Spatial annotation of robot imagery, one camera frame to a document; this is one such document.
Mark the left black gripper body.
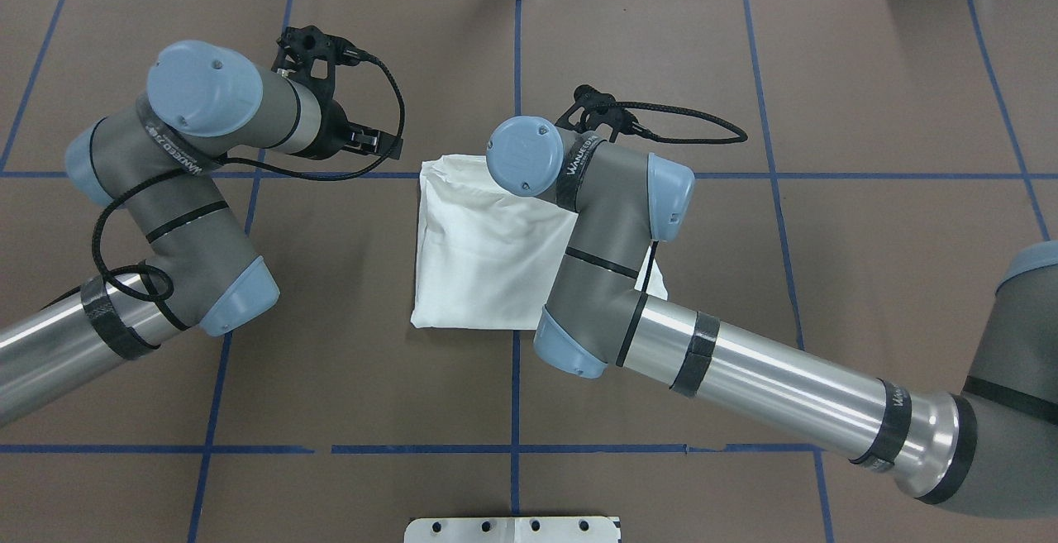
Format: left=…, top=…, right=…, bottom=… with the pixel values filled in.
left=310, top=99, right=350, bottom=161

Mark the white printed t-shirt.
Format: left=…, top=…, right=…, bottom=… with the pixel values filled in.
left=411, top=153, right=669, bottom=331

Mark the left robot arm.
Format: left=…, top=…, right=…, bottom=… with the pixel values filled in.
left=2, top=26, right=407, bottom=426

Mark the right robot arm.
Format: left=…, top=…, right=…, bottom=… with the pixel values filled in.
left=486, top=115, right=1056, bottom=519

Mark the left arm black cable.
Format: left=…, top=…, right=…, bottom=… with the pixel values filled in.
left=91, top=51, right=407, bottom=304

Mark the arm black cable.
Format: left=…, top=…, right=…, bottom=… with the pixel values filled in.
left=91, top=51, right=407, bottom=304
left=616, top=102, right=749, bottom=145

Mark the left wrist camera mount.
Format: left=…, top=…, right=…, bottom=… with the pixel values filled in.
left=269, top=26, right=373, bottom=106

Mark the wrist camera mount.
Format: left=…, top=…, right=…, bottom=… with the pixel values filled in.
left=269, top=26, right=373, bottom=106
left=553, top=84, right=647, bottom=141

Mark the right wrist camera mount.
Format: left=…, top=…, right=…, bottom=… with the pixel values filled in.
left=553, top=84, right=647, bottom=141

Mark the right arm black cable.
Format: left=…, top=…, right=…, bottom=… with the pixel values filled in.
left=616, top=102, right=749, bottom=145

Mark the white camera pole with base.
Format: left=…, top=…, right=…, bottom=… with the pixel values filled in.
left=403, top=514, right=623, bottom=542

